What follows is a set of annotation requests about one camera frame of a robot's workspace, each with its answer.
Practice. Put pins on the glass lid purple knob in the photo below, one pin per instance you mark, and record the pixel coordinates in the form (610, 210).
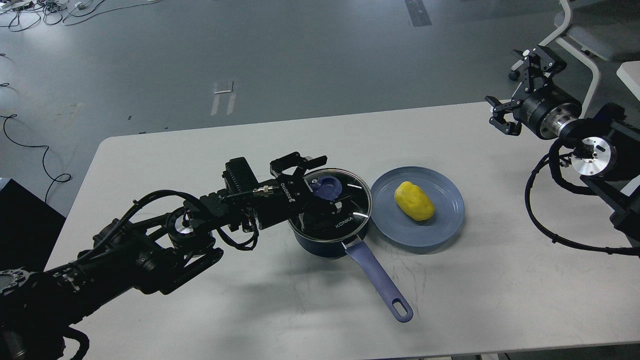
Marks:
(340, 206)

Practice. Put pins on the yellow potato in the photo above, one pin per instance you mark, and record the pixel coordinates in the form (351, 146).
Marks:
(414, 202)

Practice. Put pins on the blue plate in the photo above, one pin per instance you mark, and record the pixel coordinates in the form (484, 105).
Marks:
(417, 237)

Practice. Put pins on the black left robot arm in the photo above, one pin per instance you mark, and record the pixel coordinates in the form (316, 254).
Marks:
(163, 241)

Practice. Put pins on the black box left edge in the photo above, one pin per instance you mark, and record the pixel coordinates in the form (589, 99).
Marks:
(29, 228)

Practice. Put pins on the white table corner right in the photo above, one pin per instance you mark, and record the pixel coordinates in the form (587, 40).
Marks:
(629, 73)

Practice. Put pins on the dark blue saucepan purple handle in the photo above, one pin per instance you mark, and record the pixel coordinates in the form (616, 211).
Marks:
(356, 248)

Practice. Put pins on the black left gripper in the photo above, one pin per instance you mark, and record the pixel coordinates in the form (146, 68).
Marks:
(292, 194)

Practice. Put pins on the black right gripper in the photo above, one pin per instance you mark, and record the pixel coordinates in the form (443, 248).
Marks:
(538, 104)

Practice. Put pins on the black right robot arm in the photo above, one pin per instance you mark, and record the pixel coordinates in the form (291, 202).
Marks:
(587, 154)

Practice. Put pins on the white office chair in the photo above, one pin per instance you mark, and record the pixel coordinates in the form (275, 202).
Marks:
(608, 29)

